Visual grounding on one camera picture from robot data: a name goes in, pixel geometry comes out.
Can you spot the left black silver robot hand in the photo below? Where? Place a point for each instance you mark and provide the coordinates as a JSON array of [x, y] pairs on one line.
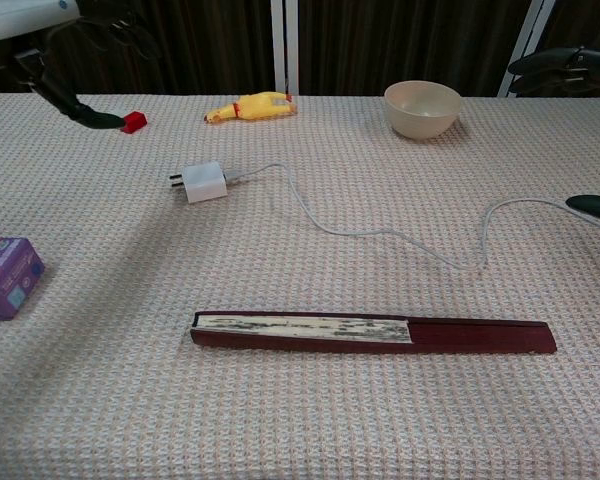
[[62, 95]]

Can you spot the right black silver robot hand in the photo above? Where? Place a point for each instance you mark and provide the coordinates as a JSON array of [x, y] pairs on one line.
[[555, 65]]

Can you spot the small white cube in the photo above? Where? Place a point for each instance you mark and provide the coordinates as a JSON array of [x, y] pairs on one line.
[[205, 182]]

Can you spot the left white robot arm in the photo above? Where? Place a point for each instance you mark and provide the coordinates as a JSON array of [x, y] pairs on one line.
[[10, 20]]

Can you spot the red and white block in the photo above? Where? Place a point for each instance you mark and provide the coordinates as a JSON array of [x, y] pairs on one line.
[[134, 122]]

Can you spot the beige bowl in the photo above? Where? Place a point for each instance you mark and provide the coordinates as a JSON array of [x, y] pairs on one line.
[[422, 112]]

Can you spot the dark curtain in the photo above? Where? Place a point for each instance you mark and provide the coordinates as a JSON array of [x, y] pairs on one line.
[[380, 40]]

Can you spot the purple cardboard box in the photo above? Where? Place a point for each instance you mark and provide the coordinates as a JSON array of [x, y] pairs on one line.
[[10, 280]]

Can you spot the yellow rubber chicken toy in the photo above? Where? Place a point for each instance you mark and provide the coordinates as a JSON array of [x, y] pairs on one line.
[[260, 106]]

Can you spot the dark red flat case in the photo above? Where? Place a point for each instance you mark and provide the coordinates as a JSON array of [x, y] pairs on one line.
[[330, 345]]

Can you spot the beige woven tablecloth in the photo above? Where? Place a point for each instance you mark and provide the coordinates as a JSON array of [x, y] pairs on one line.
[[300, 425]]

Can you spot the white slanted frame post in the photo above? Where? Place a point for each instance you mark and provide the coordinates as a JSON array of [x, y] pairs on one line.
[[525, 45]]

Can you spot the white upright frame post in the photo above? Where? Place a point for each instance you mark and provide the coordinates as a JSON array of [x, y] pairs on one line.
[[285, 45]]

